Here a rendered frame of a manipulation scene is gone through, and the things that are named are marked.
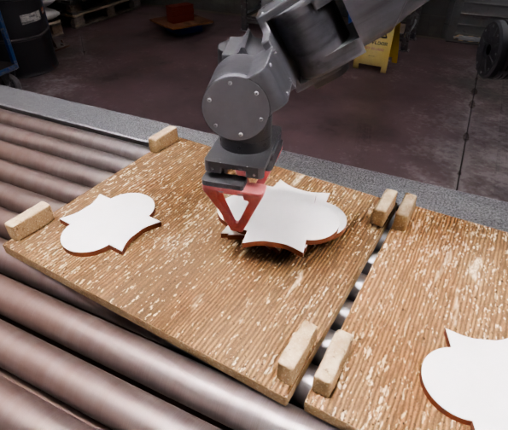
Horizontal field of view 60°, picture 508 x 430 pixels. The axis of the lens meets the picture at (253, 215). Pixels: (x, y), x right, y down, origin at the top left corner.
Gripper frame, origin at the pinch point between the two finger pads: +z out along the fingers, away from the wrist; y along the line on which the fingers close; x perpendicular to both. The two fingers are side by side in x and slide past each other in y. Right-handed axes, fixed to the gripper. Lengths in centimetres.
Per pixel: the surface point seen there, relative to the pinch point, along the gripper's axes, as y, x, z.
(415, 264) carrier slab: -0.1, -21.5, 4.1
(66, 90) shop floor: 245, 208, 101
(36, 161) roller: 13.4, 41.2, 7.6
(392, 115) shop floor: 259, -40, 95
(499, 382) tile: -15.3, -27.8, 3.3
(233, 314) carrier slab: -12.8, -2.2, 4.7
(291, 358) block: -18.6, -9.3, 1.9
